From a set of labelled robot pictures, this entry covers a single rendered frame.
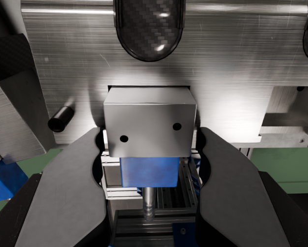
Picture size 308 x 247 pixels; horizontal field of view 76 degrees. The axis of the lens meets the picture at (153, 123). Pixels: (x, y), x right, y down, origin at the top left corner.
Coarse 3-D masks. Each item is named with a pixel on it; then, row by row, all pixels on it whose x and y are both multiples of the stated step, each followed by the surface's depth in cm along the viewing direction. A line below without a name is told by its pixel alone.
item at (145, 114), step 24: (120, 96) 11; (144, 96) 11; (168, 96) 11; (192, 96) 11; (120, 120) 11; (144, 120) 11; (168, 120) 11; (192, 120) 11; (120, 144) 12; (144, 144) 12; (168, 144) 12; (120, 168) 14; (144, 168) 14; (168, 168) 14; (144, 192) 17; (144, 216) 19
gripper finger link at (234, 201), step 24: (216, 144) 10; (216, 168) 9; (240, 168) 9; (216, 192) 8; (240, 192) 8; (264, 192) 8; (216, 216) 7; (240, 216) 7; (264, 216) 7; (216, 240) 6; (240, 240) 6; (264, 240) 6
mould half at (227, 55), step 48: (48, 0) 11; (96, 0) 11; (192, 0) 11; (240, 0) 11; (288, 0) 11; (48, 48) 11; (96, 48) 12; (192, 48) 12; (240, 48) 12; (288, 48) 12; (48, 96) 13; (96, 96) 13; (240, 96) 13
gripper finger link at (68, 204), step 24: (72, 144) 10; (96, 144) 11; (48, 168) 9; (72, 168) 9; (96, 168) 9; (48, 192) 7; (72, 192) 7; (96, 192) 8; (48, 216) 7; (72, 216) 7; (96, 216) 7; (24, 240) 6; (48, 240) 6; (72, 240) 6; (96, 240) 7
